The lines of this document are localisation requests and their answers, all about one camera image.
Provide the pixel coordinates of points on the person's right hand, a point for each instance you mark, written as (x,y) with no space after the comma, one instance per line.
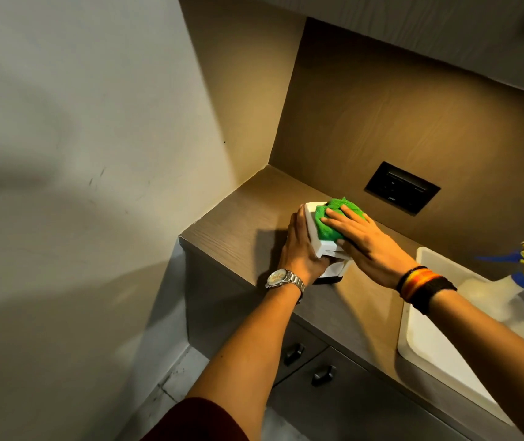
(374,252)

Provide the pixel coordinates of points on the wide black wristband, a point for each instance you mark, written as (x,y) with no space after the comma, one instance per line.
(432,293)

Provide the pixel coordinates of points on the green cleaning cloth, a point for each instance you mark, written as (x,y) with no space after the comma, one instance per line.
(326,227)

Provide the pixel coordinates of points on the thin black wristband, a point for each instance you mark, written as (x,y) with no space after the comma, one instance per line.
(408,275)

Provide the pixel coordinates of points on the maroon garment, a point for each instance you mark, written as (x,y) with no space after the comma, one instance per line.
(197,422)

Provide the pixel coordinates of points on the spray bottle with yellow nozzle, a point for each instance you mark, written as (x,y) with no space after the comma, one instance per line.
(496,296)

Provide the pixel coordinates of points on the person's right middle finger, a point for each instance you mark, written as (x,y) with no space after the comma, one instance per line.
(354,214)

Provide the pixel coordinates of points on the black wall socket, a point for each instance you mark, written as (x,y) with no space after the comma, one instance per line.
(402,188)

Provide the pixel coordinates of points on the person's right thumb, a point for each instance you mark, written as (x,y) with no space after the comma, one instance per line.
(345,247)

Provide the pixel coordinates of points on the orange striped wristband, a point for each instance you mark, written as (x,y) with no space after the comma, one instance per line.
(418,282)

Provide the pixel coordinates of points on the person's left hand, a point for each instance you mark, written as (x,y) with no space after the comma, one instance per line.
(297,252)

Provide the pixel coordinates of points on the white box appliance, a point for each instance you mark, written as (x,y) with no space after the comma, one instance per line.
(321,250)

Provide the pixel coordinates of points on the person's left forearm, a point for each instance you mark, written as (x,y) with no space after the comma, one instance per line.
(252,349)

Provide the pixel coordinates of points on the grey base cabinet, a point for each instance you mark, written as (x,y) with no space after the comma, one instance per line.
(225,307)

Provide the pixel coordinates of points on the white sink basin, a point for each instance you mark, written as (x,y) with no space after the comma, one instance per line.
(432,344)

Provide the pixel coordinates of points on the grey wall cabinet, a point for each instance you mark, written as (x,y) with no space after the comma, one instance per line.
(427,36)

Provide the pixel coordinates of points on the person's right forearm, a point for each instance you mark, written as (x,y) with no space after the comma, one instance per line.
(500,358)

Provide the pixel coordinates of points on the person's left thumb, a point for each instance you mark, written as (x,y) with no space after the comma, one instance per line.
(324,267)

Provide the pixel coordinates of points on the silver wristwatch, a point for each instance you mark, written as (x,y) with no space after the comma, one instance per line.
(282,279)

